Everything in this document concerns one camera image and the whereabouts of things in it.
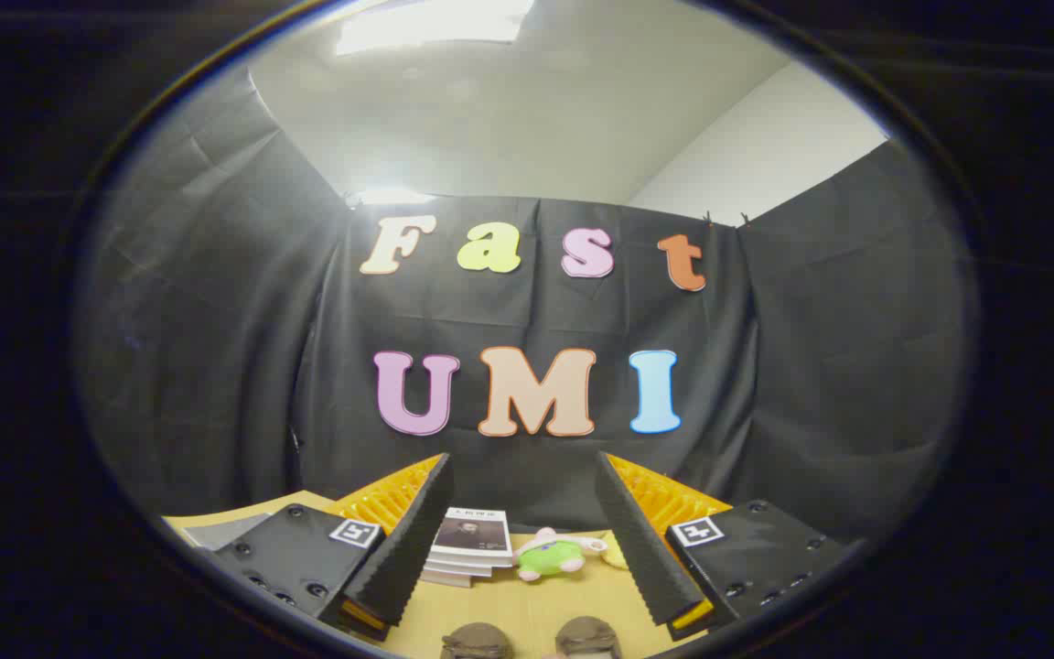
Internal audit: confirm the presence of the white book with photo cover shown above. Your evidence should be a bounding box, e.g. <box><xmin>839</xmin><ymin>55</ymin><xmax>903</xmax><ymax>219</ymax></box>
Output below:
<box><xmin>429</xmin><ymin>508</ymin><xmax>514</xmax><ymax>561</ymax></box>

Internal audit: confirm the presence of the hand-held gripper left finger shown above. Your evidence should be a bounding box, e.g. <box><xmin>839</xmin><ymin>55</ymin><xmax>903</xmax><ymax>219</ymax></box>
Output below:
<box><xmin>212</xmin><ymin>452</ymin><xmax>455</xmax><ymax>642</ymax></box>

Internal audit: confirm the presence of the brown fuzzy shoe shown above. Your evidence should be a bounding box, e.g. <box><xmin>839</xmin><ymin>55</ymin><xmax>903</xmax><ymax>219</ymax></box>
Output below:
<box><xmin>554</xmin><ymin>616</ymin><xmax>622</xmax><ymax>659</ymax></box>
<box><xmin>440</xmin><ymin>622</ymin><xmax>515</xmax><ymax>659</ymax></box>

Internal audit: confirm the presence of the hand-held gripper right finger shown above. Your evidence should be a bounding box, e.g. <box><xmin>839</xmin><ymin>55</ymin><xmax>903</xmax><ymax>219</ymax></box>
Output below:
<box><xmin>594</xmin><ymin>449</ymin><xmax>848</xmax><ymax>642</ymax></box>

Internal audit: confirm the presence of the green plush toy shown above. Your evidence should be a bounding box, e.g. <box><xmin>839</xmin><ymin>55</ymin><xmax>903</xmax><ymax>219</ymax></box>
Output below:
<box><xmin>515</xmin><ymin>527</ymin><xmax>609</xmax><ymax>583</ymax></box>

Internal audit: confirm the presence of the ceiling light panel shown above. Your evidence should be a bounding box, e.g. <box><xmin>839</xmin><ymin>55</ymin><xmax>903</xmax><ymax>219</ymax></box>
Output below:
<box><xmin>335</xmin><ymin>0</ymin><xmax>537</xmax><ymax>58</ymax></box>

